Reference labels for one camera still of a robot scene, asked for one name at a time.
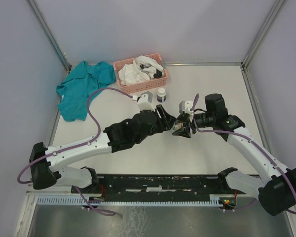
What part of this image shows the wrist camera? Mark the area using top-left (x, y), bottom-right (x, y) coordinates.
top-left (132, 91), bottom-right (154, 111)
top-left (179, 101), bottom-right (193, 115)

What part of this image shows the white cable duct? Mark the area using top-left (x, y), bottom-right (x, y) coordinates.
top-left (37, 194), bottom-right (225, 205)

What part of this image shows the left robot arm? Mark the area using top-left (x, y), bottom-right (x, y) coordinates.
top-left (29, 105), bottom-right (176, 193)

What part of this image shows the white cloth in basket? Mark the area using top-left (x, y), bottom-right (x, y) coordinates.
top-left (118, 55), bottom-right (164, 86)

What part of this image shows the aluminium frame post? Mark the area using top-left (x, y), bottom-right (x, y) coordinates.
top-left (242, 0), bottom-right (287, 70)
top-left (26, 0), bottom-right (72, 73)

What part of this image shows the aluminium frame post left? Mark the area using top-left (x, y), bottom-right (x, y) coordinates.
top-left (26, 0), bottom-right (72, 73)

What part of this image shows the teal shirt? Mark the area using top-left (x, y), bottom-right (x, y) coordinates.
top-left (56, 61), bottom-right (116, 122)

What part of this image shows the white cap pill bottle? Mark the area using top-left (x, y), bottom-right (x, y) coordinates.
top-left (157, 87), bottom-right (166, 103)

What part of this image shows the aluminium frame post right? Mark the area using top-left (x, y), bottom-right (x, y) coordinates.
top-left (242, 0), bottom-right (287, 70)

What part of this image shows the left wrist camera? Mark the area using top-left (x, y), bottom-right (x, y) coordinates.
top-left (132, 91), bottom-right (154, 111)

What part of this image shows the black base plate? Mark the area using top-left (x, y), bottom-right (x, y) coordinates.
top-left (80, 174), bottom-right (241, 202)

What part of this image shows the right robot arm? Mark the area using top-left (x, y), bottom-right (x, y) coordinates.
top-left (172, 93), bottom-right (296, 216)

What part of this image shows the clear vitamin pill bottle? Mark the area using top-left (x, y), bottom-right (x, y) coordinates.
top-left (172, 121), bottom-right (184, 131)

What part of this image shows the pink plastic basket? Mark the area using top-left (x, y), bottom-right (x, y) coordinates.
top-left (113, 53), bottom-right (168, 93)

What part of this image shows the black item in basket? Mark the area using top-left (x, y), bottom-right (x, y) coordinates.
top-left (149, 70), bottom-right (164, 79)

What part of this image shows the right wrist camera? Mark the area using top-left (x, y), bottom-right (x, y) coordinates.
top-left (179, 101), bottom-right (193, 115)

